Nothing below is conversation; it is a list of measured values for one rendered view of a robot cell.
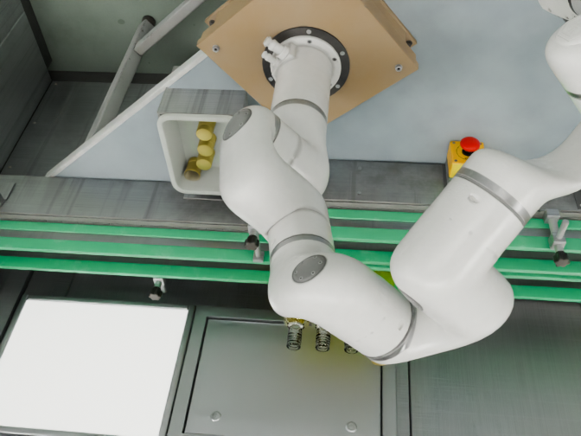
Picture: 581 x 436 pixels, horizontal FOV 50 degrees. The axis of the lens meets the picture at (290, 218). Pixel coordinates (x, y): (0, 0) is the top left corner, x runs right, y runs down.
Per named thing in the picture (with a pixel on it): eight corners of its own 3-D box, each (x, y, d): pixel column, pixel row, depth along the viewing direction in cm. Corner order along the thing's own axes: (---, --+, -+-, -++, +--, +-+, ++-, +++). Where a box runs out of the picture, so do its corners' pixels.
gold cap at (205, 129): (198, 114, 132) (194, 127, 129) (214, 115, 131) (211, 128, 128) (200, 126, 134) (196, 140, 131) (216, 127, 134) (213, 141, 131)
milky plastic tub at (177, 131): (181, 166, 146) (173, 193, 141) (163, 88, 129) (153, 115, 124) (255, 169, 145) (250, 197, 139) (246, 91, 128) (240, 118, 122)
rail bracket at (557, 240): (538, 214, 129) (549, 266, 121) (547, 190, 124) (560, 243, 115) (558, 215, 129) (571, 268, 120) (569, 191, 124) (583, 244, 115)
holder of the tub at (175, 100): (187, 181, 150) (180, 205, 145) (165, 87, 130) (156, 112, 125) (257, 183, 149) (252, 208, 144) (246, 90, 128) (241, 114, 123)
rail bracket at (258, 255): (256, 233, 141) (248, 278, 133) (250, 180, 129) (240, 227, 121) (269, 234, 141) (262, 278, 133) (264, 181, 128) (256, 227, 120)
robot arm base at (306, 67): (243, 59, 112) (229, 115, 102) (284, 10, 104) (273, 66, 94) (311, 104, 118) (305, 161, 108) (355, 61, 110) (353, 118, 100)
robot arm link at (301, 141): (298, 155, 107) (290, 227, 97) (244, 107, 101) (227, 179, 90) (342, 129, 102) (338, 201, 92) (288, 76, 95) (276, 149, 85)
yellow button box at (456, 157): (444, 163, 138) (446, 187, 133) (450, 137, 132) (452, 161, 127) (476, 163, 137) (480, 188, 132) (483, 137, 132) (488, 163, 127)
